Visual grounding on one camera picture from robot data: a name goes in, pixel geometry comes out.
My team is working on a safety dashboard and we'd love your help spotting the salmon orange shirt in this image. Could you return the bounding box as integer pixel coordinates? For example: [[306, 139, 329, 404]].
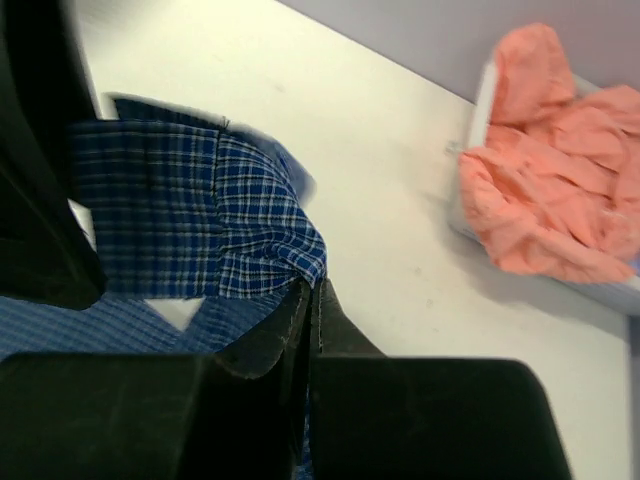
[[458, 23, 639, 283]]

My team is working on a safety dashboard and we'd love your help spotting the blue checked long sleeve shirt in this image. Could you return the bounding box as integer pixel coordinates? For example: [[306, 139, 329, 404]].
[[1, 96, 327, 365]]

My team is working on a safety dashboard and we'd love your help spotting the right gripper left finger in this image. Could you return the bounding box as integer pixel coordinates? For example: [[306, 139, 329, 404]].
[[1, 280, 311, 479]]

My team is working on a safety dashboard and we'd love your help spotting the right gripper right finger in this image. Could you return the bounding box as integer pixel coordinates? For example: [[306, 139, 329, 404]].
[[309, 282, 571, 479]]

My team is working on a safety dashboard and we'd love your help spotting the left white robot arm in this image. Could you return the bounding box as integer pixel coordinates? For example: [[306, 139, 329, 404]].
[[1, 1, 106, 310]]

